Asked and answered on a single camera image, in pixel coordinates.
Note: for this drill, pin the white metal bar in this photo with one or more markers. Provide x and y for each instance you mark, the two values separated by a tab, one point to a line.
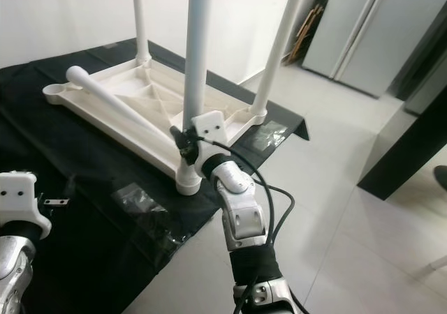
434	263

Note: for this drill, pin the black low furniture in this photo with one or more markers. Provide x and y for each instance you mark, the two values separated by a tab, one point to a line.
405	146

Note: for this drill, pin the brown wooden sticks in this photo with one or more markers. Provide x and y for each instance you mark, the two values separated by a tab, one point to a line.
304	35

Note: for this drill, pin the black round object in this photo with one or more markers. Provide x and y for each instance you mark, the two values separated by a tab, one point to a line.
441	176

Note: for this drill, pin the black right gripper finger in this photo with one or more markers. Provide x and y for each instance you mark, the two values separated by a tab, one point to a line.
179	137

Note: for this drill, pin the white plastic table top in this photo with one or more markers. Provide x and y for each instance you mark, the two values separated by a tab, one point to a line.
154	84

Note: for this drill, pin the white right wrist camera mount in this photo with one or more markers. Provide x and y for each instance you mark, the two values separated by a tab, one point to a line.
209	127

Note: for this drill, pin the grey tall cabinet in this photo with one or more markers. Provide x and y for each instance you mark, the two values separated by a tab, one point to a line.
370	28

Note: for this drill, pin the black tablecloth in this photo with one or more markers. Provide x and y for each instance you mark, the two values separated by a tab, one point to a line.
70	146

